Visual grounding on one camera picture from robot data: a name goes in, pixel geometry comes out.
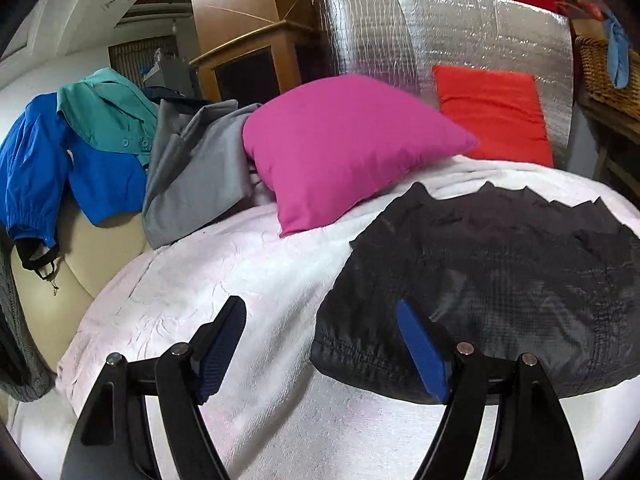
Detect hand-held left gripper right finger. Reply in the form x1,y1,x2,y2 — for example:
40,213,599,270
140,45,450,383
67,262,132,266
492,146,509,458
395,300,586,480

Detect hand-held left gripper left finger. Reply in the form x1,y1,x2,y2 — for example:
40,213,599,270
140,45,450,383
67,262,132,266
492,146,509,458
60,296,247,480

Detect black mesh shorts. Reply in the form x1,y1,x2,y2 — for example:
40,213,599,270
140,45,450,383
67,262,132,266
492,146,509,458
310,181,640,405

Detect white blanket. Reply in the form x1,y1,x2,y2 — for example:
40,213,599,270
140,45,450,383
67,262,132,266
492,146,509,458
54,152,640,480

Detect beige sofa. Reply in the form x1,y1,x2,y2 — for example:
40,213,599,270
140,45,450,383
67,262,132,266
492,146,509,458
10,210,151,376

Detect grey garment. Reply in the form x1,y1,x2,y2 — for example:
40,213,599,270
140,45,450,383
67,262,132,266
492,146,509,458
141,99,263,251

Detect grey knit cloth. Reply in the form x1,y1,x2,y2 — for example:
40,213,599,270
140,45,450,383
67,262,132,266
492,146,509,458
0,255,56,403

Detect pink pillow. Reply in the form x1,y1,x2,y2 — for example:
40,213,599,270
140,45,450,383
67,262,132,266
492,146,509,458
242,74,482,238

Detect dark navy garment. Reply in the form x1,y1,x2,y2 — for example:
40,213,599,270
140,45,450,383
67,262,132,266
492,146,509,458
142,87,211,116

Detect red pillow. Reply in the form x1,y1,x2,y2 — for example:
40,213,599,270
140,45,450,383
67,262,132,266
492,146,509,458
432,65,555,168

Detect blue jacket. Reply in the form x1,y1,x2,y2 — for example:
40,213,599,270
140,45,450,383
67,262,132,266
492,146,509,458
0,94,148,291

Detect teal shirt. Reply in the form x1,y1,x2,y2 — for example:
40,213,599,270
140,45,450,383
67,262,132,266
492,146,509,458
56,68,161,168

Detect grey appliance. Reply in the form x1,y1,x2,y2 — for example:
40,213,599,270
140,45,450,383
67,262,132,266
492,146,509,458
142,49,201,96

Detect wooden bench table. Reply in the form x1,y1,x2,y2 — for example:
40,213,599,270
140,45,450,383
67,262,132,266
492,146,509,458
575,95,640,201

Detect brown slatted door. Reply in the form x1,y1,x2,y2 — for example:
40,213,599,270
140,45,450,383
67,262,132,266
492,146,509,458
107,37,178,93

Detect wooden cabinet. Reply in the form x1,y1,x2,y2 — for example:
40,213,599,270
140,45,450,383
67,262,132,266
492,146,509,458
189,20,326,106

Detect silver foil insulation panel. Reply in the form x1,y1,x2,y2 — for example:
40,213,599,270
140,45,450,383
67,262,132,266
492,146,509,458
314,0,573,171

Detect large wicker basket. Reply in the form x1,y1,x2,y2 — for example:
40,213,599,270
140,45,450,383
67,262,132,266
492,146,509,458
575,35,640,121

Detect blue cloth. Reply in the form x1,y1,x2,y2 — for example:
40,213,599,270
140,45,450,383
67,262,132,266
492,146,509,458
602,15,632,88

